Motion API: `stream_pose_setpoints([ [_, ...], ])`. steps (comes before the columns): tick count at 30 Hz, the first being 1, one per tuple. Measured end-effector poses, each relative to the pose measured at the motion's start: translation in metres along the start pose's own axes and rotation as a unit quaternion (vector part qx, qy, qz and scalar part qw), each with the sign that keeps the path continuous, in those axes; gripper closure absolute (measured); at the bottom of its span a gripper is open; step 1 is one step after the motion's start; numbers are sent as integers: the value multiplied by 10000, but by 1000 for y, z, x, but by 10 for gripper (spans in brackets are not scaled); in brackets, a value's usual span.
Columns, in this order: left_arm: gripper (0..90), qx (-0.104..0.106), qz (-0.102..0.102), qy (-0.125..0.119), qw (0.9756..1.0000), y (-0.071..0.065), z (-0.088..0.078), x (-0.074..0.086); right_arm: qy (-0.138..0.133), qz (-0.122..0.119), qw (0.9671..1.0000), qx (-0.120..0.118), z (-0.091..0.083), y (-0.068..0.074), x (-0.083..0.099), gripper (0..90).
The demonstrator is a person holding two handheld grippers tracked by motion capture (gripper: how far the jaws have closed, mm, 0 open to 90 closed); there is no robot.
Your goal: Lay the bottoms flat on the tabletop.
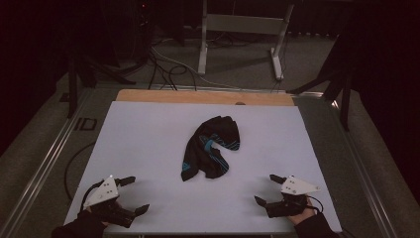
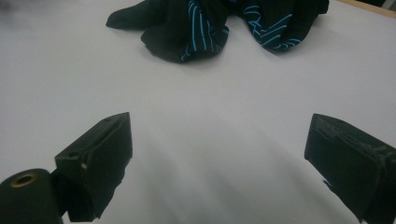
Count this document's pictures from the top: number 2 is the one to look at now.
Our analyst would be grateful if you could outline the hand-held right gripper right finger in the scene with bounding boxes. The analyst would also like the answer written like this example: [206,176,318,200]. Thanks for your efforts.
[304,113,396,224]

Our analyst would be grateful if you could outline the white table mat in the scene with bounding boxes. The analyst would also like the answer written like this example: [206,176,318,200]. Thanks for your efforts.
[0,0,396,224]

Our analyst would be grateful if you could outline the black shorts with blue stripes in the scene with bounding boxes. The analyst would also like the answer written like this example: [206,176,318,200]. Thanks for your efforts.
[106,0,331,63]

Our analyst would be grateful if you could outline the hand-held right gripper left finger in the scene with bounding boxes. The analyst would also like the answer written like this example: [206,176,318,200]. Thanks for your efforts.
[49,112,134,223]

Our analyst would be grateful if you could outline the wooden table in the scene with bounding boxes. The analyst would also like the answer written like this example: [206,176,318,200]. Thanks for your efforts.
[336,0,396,19]

